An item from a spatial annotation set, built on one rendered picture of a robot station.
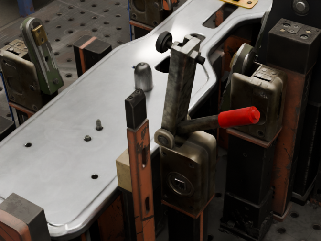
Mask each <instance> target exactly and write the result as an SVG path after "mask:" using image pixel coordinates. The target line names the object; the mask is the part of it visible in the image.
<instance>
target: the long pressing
mask: <svg viewBox="0 0 321 241"><path fill-rule="evenodd" d="M271 3H272V0H258V3H257V4H256V5H255V6H254V7H253V8H251V9H246V8H243V7H239V6H236V5H234V6H236V7H237V9H236V10H235V11H234V12H233V13H232V14H231V15H230V16H228V17H227V18H226V19H225V20H224V21H223V22H222V23H221V24H220V25H219V26H218V27H217V28H215V29H211V28H207V27H204V26H203V25H204V24H205V23H206V22H207V21H208V20H209V19H210V18H211V17H212V16H213V15H214V14H216V13H217V12H218V11H219V10H220V9H221V8H222V7H223V6H224V5H226V4H229V3H226V2H222V1H219V0H187V1H186V2H185V3H184V4H183V5H182V6H180V7H179V8H178V9H177V10H176V11H174V12H173V13H172V14H171V15H170V16H168V17H167V18H166V19H165V20H163V21H162V22H161V23H160V24H159V25H158V26H156V27H155V28H154V29H153V30H152V31H150V32H149V33H148V34H147V35H145V36H143V37H141V38H138V39H136V40H133V41H130V42H128V43H125V44H122V45H120V46H118V47H116V48H115V49H113V50H112V51H111V52H109V53H108V54H107V55H106V56H104V57H103V58H102V59H101V60H100V61H98V62H97V63H96V64H95V65H93V66H92V67H91V68H90V69H89V70H87V71H86V72H85V73H83V74H82V75H81V76H80V77H79V78H78V79H77V80H75V81H74V82H73V83H72V84H70V85H69V86H68V87H67V88H65V89H64V90H63V91H62V92H60V93H59V94H58V95H57V96H56V97H54V98H53V99H52V100H51V101H49V102H48V103H47V104H46V105H44V106H43V107H42V108H41V109H40V110H38V111H37V112H36V113H35V114H33V115H32V116H31V117H30V118H29V119H28V120H26V121H25V122H24V123H23V124H21V125H20V126H19V127H18V128H16V129H15V130H14V131H13V132H12V133H10V134H9V135H8V136H7V137H5V138H4V139H3V140H2V141H1V142H0V203H1V202H3V201H4V200H5V199H6V198H7V197H8V196H9V195H10V194H11V193H13V192H14V193H15V194H17V195H19V196H21V197H23V198H25V199H27V200H29V201H30V202H32V203H34V204H36V205H38V206H40V207H42V208H43V209H44V213H45V217H46V221H47V225H48V229H49V233H50V237H51V240H56V241H66V240H70V239H74V238H76V237H78V236H80V235H82V234H83V233H85V232H86V231H87V230H88V229H89V228H90V227H91V226H92V225H93V223H94V222H95V221H96V220H97V219H98V218H99V217H100V216H101V215H102V214H103V213H104V212H105V210H106V209H107V208H108V207H109V206H110V205H111V204H112V203H113V202H114V201H115V200H116V199H117V197H118V196H119V195H120V194H121V193H122V191H120V190H119V189H118V177H117V169H116V159H117V158H118V157H119V156H120V155H121V154H122V153H123V152H124V151H125V150H126V149H127V148H128V141H127V130H126V129H127V128H128V127H127V122H126V112H125V101H124V100H125V99H126V98H127V97H128V96H129V95H130V94H132V93H133V92H134V91H135V82H134V70H135V69H134V68H132V67H133V66H136V65H137V64H138V63H140V62H146V63H148V64H149V65H150V67H151V69H152V76H153V89H152V90H150V91H148V92H144V94H145V96H146V109H147V119H149V132H150V155H151V161H152V159H153V158H154V157H155V156H156V155H157V154H158V153H159V152H160V146H159V145H158V144H157V143H155V142H154V133H155V132H156V131H157V130H158V129H160V128H161V121H162V115H163V107H164V101H165V94H166V86H167V80H168V73H163V72H160V71H157V70H156V67H158V66H159V65H160V64H161V63H162V62H163V61H164V60H165V59H166V58H169V57H171V53H170V51H171V50H170V49H169V50H168V51H167V52H164V53H163V54H161V53H159V52H157V51H156V47H155V43H156V40H157V38H158V36H159V35H160V34H161V33H162V32H164V31H168V32H170V33H172V37H173V41H172V42H174V41H179V42H181V43H182V44H183V38H184V36H185V35H186V34H188V35H190V36H192V35H199V36H202V37H204V38H205V39H204V40H203V41H202V42H201V44H200V49H199V52H201V56H203V57H205V58H206V59H205V63H204V64H203V65H201V64H199V63H197V65H196V71H195V76H194V81H193V88H192V94H191V99H190V105H189V110H188V115H189V116H190V118H191V117H192V116H193V115H194V114H195V113H196V112H197V111H198V109H199V108H200V107H201V106H202V105H203V104H204V103H205V102H206V101H207V100H208V99H209V98H210V96H211V95H213V94H214V93H215V91H216V90H217V87H218V77H217V74H216V72H215V70H214V68H213V66H212V64H211V62H210V60H209V57H210V55H211V54H212V53H213V52H214V51H215V50H216V49H217V48H218V47H219V46H220V45H221V44H222V43H223V42H224V41H225V40H226V39H227V38H228V37H229V36H230V35H231V34H232V33H233V32H234V31H235V30H236V29H237V28H239V27H241V26H243V25H247V24H254V23H260V22H261V19H262V16H263V14H264V13H265V11H266V10H267V9H268V8H269V6H270V5H271ZM230 5H233V4H230ZM97 119H100V120H101V125H102V127H103V129H102V130H99V131H98V130H96V121H97ZM86 135H89V136H90V137H91V140H90V141H88V142H86V141H84V138H85V136H86ZM28 143H31V144H32V145H31V147H26V146H25V145H26V144H28ZM93 175H97V176H98V178H97V179H92V178H91V177H92V176H93Z"/></svg>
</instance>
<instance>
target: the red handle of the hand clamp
mask: <svg viewBox="0 0 321 241"><path fill-rule="evenodd" d="M259 118H260V113H259V111H258V110H257V108H256V107H254V106H252V107H247V108H241V109H236V110H229V111H224V112H221V113H220V114H218V115H213V116H208V117H202V118H197V119H192V120H185V121H180V122H179V123H178V124H177V130H176V135H179V134H183V133H190V132H195V131H203V130H209V129H215V128H221V127H222V128H224V129H226V128H232V127H237V126H244V125H249V124H256V123H257V122H258V121H259Z"/></svg>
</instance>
